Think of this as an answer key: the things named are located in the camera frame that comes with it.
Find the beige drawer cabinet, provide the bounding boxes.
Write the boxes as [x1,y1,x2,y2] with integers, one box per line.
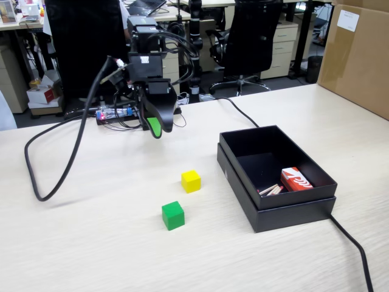
[0,45,30,114]
[162,51,181,94]

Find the white shipping label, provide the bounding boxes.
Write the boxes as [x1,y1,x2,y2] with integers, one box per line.
[337,9,360,32]

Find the open black laptop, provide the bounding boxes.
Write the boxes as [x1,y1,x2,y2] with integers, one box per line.
[126,0,168,16]

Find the black mesh trash bin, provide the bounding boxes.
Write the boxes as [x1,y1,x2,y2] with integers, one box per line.
[305,55,323,84]

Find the green wooden cube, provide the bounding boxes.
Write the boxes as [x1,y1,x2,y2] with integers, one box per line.
[161,200,185,231]

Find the yellow wooden cube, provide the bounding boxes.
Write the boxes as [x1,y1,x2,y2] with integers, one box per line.
[181,170,202,194]

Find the black open box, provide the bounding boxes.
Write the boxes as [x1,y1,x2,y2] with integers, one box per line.
[216,142,337,234]

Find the white desktop device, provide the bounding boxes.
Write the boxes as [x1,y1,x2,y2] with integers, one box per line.
[22,4,42,18]

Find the controller circuit board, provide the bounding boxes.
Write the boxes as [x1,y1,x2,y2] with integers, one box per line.
[95,106,137,122]

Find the desk with black legs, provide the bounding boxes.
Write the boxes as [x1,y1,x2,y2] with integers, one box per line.
[179,0,334,80]

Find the standing photo frame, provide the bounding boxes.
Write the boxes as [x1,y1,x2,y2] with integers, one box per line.
[0,0,18,24]

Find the red and white carton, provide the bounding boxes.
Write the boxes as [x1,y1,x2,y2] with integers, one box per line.
[26,86,61,106]

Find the black high-back office chair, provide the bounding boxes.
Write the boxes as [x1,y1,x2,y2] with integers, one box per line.
[44,0,132,121]

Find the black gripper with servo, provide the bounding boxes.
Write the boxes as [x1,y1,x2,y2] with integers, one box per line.
[133,78,178,140]

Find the black jointed pole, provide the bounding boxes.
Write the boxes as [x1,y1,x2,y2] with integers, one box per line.
[187,0,204,104]

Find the black mesh office chair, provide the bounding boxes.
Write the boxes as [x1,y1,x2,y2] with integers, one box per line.
[205,0,284,97]

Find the beige office desk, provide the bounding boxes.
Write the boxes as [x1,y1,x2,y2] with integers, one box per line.
[124,4,192,23]
[0,13,46,80]

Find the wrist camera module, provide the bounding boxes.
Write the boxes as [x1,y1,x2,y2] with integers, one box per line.
[101,59,134,92]

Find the white drawer cabinet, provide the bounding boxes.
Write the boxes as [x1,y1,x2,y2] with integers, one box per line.
[260,23,300,80]

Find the thin black arm wires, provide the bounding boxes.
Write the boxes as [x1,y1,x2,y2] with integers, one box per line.
[153,23,201,92]

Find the open white carton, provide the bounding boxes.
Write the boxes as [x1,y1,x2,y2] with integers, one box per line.
[39,70,61,89]

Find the person in white shirt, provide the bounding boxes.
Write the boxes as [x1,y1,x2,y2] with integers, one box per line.
[119,2,134,31]

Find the black cardboard box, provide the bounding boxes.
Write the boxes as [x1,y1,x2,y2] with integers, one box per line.
[218,124,339,210]

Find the black cable on table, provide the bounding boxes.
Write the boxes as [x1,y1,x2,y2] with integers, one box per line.
[212,97,374,292]

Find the large brown cardboard box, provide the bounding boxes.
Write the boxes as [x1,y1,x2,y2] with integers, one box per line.
[315,0,389,121]

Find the red and white matchbox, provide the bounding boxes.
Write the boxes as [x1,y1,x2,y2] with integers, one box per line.
[280,167,314,193]

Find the flat brown cardboard box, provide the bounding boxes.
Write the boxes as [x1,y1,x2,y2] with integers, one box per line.
[29,102,64,116]

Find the thick black camera cable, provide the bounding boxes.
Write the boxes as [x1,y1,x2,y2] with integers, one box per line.
[24,55,118,202]

